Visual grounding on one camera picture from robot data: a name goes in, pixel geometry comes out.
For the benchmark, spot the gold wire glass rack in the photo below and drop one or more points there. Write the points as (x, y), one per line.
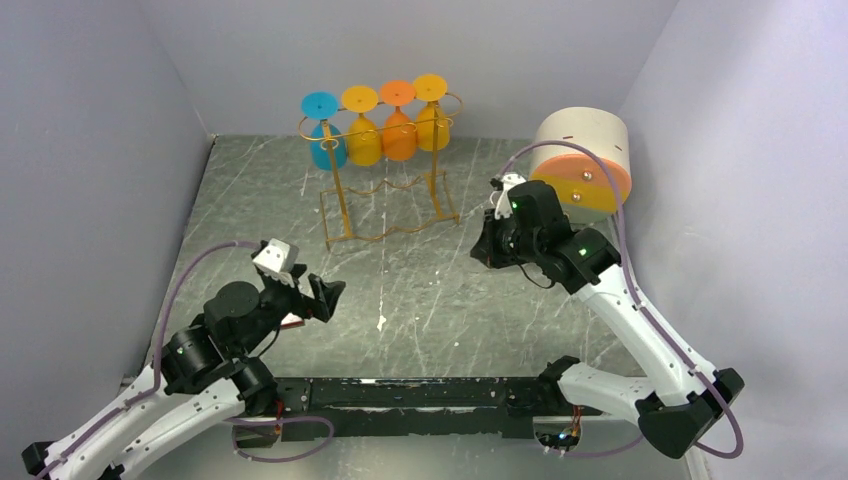
(334, 205)

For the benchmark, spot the round beige drawer cabinet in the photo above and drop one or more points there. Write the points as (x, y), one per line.
(584, 188)

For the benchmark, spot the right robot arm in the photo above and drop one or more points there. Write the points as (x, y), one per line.
(681, 395)

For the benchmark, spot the orange wine glass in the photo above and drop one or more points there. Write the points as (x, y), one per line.
(399, 141)

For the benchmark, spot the yellow wine glass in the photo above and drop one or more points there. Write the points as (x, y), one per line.
(363, 140)
(432, 124)

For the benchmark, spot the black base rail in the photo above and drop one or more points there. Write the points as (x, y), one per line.
(511, 407)

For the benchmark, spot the small red white box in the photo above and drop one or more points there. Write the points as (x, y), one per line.
(291, 321)

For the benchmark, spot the blue wine glass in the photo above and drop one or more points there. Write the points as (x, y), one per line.
(327, 150)

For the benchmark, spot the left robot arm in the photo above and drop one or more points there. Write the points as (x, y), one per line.
(205, 374)

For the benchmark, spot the yellow wine glass left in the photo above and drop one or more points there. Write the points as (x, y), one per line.
(363, 140)

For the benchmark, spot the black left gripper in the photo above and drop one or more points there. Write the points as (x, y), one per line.
(325, 293)

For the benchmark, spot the yellow wine glass right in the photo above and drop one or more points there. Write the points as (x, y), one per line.
(432, 124)

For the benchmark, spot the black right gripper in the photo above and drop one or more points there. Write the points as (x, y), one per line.
(486, 249)

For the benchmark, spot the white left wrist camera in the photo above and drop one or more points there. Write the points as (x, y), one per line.
(276, 260)

